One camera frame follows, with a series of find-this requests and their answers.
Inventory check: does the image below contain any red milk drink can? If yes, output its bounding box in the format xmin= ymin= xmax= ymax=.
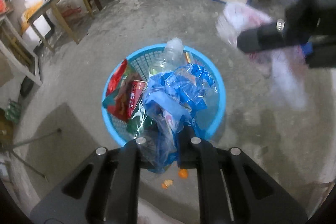
xmin=127 ymin=80 xmax=147 ymax=119

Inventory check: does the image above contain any orange peel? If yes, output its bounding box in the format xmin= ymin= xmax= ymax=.
xmin=178 ymin=169 xmax=189 ymax=179

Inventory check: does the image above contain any clear red printed bag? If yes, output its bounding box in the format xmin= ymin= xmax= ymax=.
xmin=215 ymin=1 xmax=309 ymax=111

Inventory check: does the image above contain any green label plastic bottle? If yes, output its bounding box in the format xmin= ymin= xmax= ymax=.
xmin=149 ymin=38 xmax=184 ymax=77

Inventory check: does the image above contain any blue plastic wrapper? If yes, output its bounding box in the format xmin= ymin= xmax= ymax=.
xmin=131 ymin=64 xmax=218 ymax=173

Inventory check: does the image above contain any yellow plastic bag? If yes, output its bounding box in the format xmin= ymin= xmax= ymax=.
xmin=20 ymin=0 xmax=43 ymax=35

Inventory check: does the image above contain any red snack packet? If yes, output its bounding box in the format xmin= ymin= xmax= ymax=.
xmin=102 ymin=59 xmax=143 ymax=122

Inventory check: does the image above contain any blue mesh trash basket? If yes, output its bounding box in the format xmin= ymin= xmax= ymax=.
xmin=101 ymin=43 xmax=227 ymax=147

